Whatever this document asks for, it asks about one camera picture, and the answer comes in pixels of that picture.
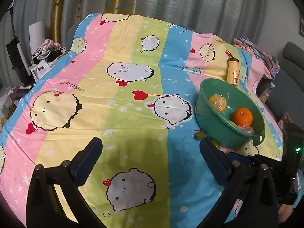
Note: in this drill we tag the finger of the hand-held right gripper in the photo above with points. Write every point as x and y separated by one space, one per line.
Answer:
270 163

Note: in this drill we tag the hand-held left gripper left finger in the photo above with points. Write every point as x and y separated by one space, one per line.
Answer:
83 168

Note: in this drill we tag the small green fruit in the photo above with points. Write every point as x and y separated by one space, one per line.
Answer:
199 135
216 143

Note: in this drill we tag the orange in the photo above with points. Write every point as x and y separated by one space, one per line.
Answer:
242 116

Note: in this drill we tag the plastic-wrapped yellow fruit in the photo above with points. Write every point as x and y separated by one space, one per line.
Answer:
218 102

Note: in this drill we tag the pile of household clutter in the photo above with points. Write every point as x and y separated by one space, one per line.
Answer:
47 54

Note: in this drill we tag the grey-green sofa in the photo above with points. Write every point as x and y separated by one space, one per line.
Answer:
293 61

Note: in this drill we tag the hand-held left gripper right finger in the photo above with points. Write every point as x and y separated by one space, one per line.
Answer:
216 163

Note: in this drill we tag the yellow-green apple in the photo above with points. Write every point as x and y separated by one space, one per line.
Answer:
231 123

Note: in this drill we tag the pink clothes pile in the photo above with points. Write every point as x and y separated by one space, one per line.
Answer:
251 49

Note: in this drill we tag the white bag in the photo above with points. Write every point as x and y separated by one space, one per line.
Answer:
6 102

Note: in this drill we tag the grey curtain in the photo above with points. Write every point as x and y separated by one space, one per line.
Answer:
201 4

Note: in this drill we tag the plastic-wrapped orange fruit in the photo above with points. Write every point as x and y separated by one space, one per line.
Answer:
247 130

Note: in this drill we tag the green plastic bowl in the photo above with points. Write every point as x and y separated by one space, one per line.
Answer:
209 121

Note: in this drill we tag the printed striped blanket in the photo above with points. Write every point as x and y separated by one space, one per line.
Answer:
133 80

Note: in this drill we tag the yellow bottle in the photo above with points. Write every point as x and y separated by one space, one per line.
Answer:
233 72

